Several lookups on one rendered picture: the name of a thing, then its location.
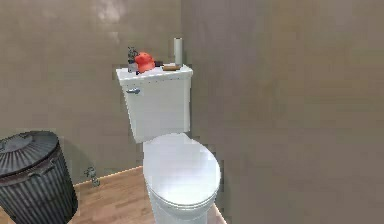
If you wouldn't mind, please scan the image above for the white toilet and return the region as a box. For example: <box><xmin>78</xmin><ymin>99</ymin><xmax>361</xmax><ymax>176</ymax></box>
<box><xmin>115</xmin><ymin>63</ymin><xmax>222</xmax><ymax>224</ymax></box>

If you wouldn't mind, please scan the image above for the white paper roll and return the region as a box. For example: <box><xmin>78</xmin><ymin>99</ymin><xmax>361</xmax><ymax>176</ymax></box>
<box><xmin>173</xmin><ymin>37</ymin><xmax>184</xmax><ymax>67</ymax></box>

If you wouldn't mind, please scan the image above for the red round object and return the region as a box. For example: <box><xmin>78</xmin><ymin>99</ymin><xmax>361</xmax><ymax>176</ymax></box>
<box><xmin>134</xmin><ymin>51</ymin><xmax>157</xmax><ymax>74</ymax></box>

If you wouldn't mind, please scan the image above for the grey spray bottle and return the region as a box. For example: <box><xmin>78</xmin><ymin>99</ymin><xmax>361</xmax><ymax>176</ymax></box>
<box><xmin>127</xmin><ymin>46</ymin><xmax>140</xmax><ymax>74</ymax></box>

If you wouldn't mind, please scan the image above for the dark grey ribbed bin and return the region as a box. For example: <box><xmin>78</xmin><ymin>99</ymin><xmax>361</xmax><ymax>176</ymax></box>
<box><xmin>0</xmin><ymin>130</ymin><xmax>79</xmax><ymax>224</ymax></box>

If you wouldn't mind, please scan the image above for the grey wall valve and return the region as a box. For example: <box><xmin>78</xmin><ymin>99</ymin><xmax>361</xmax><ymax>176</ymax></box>
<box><xmin>83</xmin><ymin>166</ymin><xmax>101</xmax><ymax>188</ymax></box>

